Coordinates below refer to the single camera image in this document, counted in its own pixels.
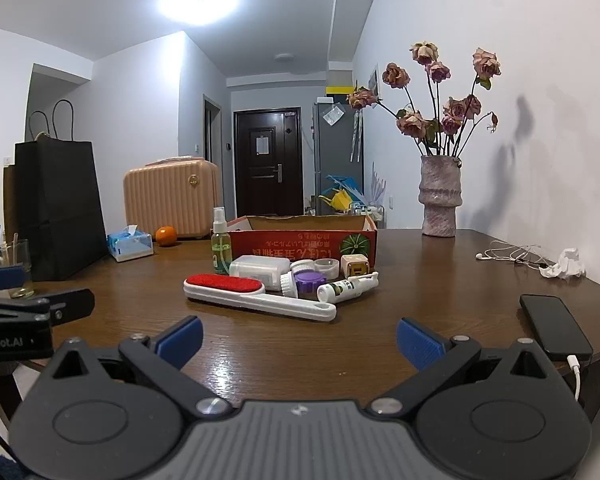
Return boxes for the white charging cable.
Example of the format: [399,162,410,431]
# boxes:
[567,355,584,402]

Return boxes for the green spray bottle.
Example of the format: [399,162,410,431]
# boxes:
[211,206,232,276]

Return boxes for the purple dried flower bundle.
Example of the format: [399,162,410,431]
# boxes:
[371,162,388,206]

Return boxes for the orange cardboard box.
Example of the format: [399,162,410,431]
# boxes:
[228,215,378,273]

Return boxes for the purple ribbed cap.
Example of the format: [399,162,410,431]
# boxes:
[294,271,322,295]

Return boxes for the translucent round lid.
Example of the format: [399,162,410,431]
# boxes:
[314,257,342,281]

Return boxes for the white spray bottle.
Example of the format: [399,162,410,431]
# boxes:
[316,271,381,305]

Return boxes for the clear drinking glass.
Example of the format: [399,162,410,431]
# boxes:
[0,239,35,299]

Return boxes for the blue folding rack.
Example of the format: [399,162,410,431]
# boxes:
[326,174,366,206]

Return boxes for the round ceiling light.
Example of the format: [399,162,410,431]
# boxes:
[157,0,241,26]

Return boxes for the black smartphone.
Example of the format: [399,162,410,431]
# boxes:
[519,294,594,361]

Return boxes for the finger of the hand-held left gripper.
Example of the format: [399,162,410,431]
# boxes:
[0,288,96,334]
[0,265,29,295]

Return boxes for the white earphones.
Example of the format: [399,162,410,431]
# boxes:
[475,240,556,268]

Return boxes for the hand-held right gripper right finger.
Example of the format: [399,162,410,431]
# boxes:
[371,317,561,417]

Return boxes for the dark brown door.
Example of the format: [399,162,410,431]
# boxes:
[233,107,303,218]

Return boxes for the black paper bag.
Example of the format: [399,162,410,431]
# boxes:
[14,100,108,282]

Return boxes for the pink hard suitcase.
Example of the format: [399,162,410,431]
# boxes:
[123,157,220,241]

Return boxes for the bunch of dried roses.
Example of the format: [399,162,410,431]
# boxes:
[347,40,503,158]

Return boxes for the grey refrigerator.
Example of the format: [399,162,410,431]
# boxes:
[312,100,365,216]

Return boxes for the wire storage cart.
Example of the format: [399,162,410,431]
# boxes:
[352,202,384,229]

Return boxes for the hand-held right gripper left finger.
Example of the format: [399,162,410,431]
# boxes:
[44,316,229,419]

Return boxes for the white red lint brush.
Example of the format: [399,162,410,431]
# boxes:
[183,273,337,322]

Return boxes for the blue tissue box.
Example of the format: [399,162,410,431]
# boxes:
[106,225,154,263]

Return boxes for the pink textured vase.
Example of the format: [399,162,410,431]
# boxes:
[419,155,463,237]

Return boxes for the crumpled white tissue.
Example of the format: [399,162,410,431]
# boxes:
[539,247,587,279]

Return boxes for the translucent white plastic container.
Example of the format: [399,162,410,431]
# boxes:
[229,255,292,292]

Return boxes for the beige cube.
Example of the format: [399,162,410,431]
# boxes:
[341,254,371,278]

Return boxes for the yellow watering can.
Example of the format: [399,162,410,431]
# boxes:
[319,189,353,214]

